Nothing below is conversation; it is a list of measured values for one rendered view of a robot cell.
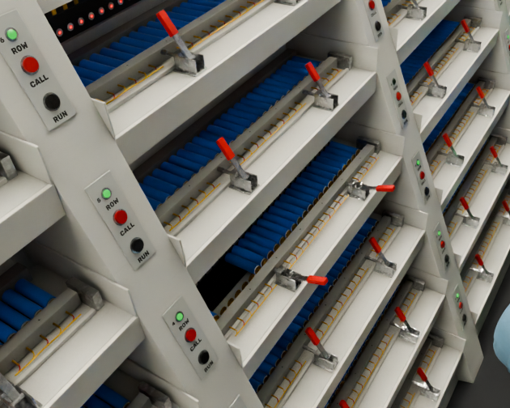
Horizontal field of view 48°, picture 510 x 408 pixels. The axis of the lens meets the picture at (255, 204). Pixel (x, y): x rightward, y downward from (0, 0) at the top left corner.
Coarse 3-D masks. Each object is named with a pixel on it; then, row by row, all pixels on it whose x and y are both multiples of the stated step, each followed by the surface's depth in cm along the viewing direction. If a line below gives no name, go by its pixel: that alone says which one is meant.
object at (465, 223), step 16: (496, 128) 182; (496, 144) 183; (480, 160) 173; (496, 160) 176; (464, 176) 169; (480, 176) 171; (496, 176) 170; (464, 192) 163; (480, 192) 166; (496, 192) 165; (448, 208) 158; (464, 208) 161; (480, 208) 161; (448, 224) 156; (464, 224) 156; (480, 224) 156; (464, 240) 152; (464, 256) 147
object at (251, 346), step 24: (360, 144) 123; (384, 144) 122; (384, 168) 119; (384, 192) 118; (336, 216) 109; (360, 216) 110; (312, 240) 104; (336, 240) 104; (216, 264) 102; (288, 264) 100; (312, 264) 100; (240, 288) 97; (312, 288) 100; (216, 312) 93; (264, 312) 92; (288, 312) 93; (240, 336) 89; (264, 336) 89; (240, 360) 83
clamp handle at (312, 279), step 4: (292, 272) 95; (288, 276) 95; (292, 276) 95; (296, 276) 95; (300, 276) 94; (304, 276) 94; (308, 276) 93; (312, 276) 93; (316, 276) 92; (300, 280) 94; (304, 280) 93; (308, 280) 92; (312, 280) 92; (316, 280) 91; (320, 280) 91; (324, 280) 91; (320, 284) 91; (324, 284) 91
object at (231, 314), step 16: (368, 144) 121; (352, 176) 115; (336, 192) 110; (320, 208) 107; (304, 224) 104; (288, 240) 101; (304, 240) 103; (272, 256) 99; (288, 256) 100; (272, 272) 97; (256, 288) 93; (240, 304) 91; (224, 320) 89; (240, 320) 90
